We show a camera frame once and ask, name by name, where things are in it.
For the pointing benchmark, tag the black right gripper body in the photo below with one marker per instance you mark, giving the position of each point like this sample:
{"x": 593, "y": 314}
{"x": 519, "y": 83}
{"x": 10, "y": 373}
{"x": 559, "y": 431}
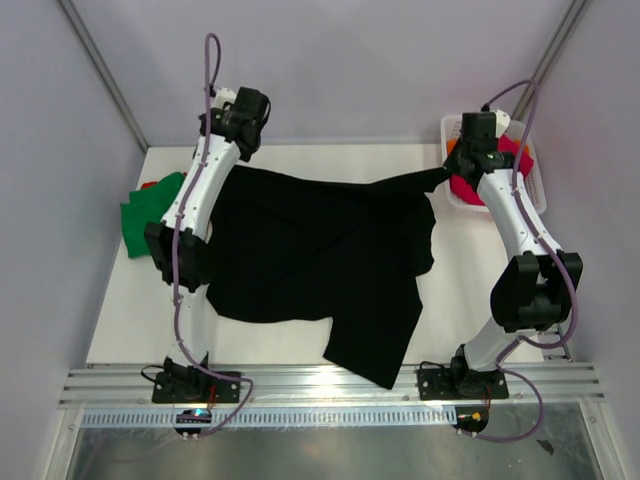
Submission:
{"x": 462, "y": 151}

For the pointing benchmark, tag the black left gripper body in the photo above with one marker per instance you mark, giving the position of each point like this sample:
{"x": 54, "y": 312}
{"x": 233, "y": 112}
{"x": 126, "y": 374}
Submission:
{"x": 255, "y": 145}

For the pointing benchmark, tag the black t shirt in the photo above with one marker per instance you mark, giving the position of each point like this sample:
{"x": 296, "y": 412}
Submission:
{"x": 285, "y": 248}

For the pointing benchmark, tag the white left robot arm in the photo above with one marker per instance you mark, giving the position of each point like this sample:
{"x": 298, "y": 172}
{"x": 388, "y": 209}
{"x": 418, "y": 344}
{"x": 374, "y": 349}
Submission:
{"x": 178, "y": 243}

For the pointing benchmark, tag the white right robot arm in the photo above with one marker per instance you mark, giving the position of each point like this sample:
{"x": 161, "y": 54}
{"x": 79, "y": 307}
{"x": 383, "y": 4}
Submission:
{"x": 538, "y": 287}

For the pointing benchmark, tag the white plastic basket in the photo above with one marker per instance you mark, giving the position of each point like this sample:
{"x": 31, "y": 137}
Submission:
{"x": 449, "y": 133}

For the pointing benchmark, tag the pink t shirt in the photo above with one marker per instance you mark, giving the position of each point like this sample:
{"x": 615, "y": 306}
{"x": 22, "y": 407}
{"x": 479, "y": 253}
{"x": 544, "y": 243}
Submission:
{"x": 463, "y": 189}

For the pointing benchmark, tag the red t shirt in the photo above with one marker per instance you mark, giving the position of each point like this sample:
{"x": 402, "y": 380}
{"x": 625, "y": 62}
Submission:
{"x": 172, "y": 176}

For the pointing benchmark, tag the green t shirt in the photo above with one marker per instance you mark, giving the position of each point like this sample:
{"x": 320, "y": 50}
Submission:
{"x": 144, "y": 206}

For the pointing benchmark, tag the right rear frame post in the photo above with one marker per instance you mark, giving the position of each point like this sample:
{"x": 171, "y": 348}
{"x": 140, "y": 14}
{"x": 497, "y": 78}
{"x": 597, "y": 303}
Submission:
{"x": 566, "y": 28}

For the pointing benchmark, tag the frame post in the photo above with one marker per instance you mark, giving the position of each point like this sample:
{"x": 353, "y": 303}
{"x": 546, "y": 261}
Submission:
{"x": 566, "y": 28}
{"x": 88, "y": 45}

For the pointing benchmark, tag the left rear frame post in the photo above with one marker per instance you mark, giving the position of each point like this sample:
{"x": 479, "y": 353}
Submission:
{"x": 88, "y": 45}

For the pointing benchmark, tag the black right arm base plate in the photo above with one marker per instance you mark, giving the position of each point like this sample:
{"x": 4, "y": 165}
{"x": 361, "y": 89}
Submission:
{"x": 435, "y": 382}

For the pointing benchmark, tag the aluminium front rail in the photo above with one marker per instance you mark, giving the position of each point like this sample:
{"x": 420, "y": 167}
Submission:
{"x": 123, "y": 386}

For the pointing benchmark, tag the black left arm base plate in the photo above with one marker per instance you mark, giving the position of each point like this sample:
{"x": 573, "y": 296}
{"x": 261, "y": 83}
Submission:
{"x": 193, "y": 386}

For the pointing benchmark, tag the grey slotted cable duct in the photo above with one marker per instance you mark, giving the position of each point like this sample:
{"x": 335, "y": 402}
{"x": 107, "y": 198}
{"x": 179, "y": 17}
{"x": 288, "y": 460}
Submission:
{"x": 270, "y": 417}

